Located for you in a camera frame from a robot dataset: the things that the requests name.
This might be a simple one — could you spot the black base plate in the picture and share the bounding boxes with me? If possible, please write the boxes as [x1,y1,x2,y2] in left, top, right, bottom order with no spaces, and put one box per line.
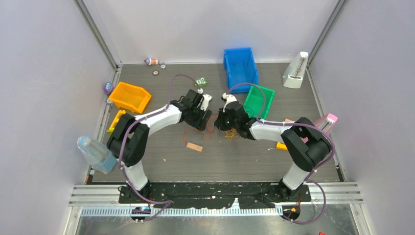
[118,181,312,210]

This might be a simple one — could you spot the yellow triangle block right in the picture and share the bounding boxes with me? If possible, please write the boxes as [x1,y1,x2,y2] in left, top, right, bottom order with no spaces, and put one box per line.
[276,142,288,151]

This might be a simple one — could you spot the clear plastic bottle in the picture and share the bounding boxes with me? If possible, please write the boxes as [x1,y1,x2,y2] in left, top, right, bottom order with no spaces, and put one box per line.
[77,136,118,174]

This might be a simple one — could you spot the orange plastic bin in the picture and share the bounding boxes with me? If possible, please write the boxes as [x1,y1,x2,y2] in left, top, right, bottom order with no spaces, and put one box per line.
[108,82,152,114]

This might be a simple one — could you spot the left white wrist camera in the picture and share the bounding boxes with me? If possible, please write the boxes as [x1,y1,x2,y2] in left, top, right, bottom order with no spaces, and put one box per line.
[197,88,212,111]

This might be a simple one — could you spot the white metronome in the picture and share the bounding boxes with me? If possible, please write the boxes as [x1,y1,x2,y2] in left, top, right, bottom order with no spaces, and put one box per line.
[283,51,309,89]

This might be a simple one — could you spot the blue plastic bin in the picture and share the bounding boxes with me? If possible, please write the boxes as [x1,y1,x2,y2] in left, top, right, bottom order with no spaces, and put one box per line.
[223,47,259,89]

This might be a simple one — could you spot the green plastic bin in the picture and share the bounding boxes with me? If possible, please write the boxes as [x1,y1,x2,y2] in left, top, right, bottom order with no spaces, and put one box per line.
[243,86,276,119]

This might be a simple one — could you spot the small wooden block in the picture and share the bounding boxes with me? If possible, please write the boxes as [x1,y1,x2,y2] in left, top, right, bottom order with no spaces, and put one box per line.
[186,142,203,152]

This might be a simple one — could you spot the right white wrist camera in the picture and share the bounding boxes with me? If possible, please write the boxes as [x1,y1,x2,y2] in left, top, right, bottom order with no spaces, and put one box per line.
[221,93,237,112]

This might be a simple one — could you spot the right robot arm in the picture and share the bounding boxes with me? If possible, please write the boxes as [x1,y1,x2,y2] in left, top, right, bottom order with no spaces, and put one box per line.
[214,100,335,201]

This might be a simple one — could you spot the purple round toy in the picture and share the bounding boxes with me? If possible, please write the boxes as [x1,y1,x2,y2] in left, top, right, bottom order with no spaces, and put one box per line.
[104,82,114,95]

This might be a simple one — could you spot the yellow triangle block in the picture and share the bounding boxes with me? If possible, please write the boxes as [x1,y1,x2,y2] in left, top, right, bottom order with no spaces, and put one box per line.
[106,110,127,134]
[276,142,288,151]

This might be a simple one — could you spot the green monster toy block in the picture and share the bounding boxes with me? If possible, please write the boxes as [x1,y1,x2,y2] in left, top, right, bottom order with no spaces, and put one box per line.
[195,77,208,87]

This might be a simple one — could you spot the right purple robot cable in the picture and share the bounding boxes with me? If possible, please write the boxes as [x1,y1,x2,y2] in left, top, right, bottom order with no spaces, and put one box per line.
[227,83,340,225]

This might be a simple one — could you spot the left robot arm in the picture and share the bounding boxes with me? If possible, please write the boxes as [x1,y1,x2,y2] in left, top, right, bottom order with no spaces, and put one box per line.
[106,89,212,203]

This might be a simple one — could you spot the pink metronome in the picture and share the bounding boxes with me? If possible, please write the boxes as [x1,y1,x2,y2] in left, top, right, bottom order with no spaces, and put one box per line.
[313,113,338,134]

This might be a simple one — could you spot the yellow triangle block left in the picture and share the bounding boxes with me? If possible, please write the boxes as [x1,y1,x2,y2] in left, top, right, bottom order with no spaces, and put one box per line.
[106,110,127,134]

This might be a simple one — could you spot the small clown figurine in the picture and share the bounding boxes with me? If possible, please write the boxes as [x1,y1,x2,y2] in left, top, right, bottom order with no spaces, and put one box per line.
[143,57,159,66]

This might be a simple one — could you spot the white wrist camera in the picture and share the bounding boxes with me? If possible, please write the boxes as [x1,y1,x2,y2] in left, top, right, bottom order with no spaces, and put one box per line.
[221,93,237,112]
[197,88,212,111]

